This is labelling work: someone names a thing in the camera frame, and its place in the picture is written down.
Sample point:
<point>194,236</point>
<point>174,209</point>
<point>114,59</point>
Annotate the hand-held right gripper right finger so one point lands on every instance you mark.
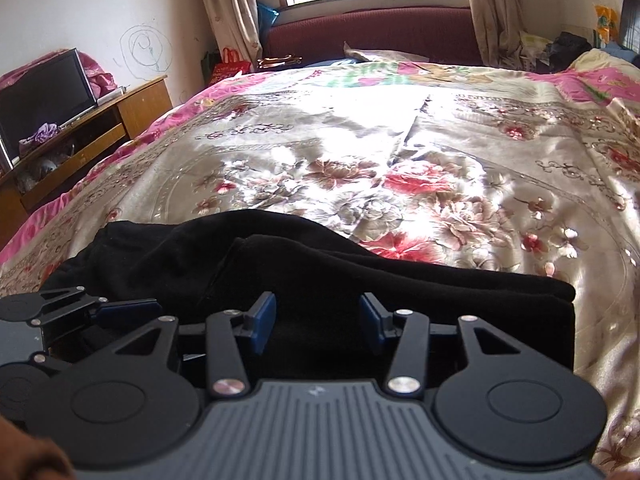
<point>372,322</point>

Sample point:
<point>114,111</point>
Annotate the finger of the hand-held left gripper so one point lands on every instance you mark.
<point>127,312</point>

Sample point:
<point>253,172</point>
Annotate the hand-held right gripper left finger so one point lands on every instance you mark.
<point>262,322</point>

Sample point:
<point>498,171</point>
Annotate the black pants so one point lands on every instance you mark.
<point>350,280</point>

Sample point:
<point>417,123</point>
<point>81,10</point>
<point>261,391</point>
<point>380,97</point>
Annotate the person's left forearm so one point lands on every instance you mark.
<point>30,452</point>

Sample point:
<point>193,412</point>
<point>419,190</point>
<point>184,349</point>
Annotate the floral satin bedspread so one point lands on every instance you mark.
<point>450,170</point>

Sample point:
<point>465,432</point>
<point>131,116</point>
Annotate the purple crumpled cloth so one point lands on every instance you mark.
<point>42,136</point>

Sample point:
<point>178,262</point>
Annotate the wooden cabinet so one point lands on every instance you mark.
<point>135,110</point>

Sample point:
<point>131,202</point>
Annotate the black television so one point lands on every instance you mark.
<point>45,95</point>

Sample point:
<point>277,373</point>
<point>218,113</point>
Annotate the pink cloth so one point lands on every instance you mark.
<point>100,77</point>

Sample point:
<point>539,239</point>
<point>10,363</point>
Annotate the red gift bag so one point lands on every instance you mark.
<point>227,70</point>

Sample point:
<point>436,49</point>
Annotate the golden items on sofa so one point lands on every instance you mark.
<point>277,61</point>

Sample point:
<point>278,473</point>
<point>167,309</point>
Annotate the beige cushion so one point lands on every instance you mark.
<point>370,54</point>

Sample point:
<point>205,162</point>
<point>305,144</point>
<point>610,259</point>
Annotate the maroon sofa back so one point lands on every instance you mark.
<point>375,32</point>

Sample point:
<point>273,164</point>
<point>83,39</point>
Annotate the blue plastic bag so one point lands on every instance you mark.
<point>266,17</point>

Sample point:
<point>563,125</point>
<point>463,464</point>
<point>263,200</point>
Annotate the beige patterned curtain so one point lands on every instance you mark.
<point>492,10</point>
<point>230,15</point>

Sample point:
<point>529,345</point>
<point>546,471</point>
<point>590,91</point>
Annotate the crumpled papers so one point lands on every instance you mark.
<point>532,47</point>

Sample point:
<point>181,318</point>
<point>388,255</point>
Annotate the dark clothes pile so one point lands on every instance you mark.
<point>567,50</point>

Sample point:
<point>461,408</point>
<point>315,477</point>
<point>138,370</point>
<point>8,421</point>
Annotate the orange snack package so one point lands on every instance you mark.
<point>604,22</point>

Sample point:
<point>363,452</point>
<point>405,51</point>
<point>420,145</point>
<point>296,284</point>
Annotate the dark wooden headboard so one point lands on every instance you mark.
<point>631,17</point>

